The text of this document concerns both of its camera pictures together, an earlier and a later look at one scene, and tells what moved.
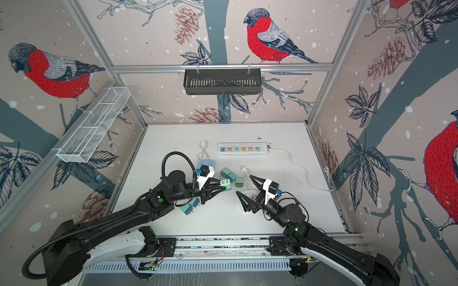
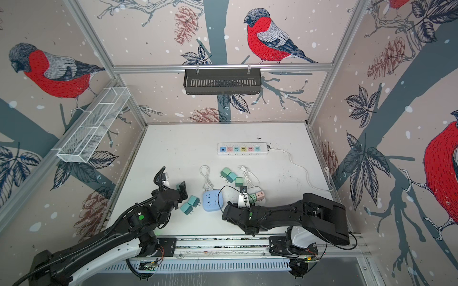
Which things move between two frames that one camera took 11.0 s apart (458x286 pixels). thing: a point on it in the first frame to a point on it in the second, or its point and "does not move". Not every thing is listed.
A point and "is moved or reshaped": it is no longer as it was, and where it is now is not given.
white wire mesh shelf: (81, 145) does not move
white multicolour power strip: (243, 149) does not move
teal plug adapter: (194, 202) does not move
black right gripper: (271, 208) to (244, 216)
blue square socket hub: (207, 162) to (212, 200)
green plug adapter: (225, 172) does not move
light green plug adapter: (226, 183) is moved or reshaped
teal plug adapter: (187, 209) does not move
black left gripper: (207, 190) to (183, 192)
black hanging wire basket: (222, 81) does not move
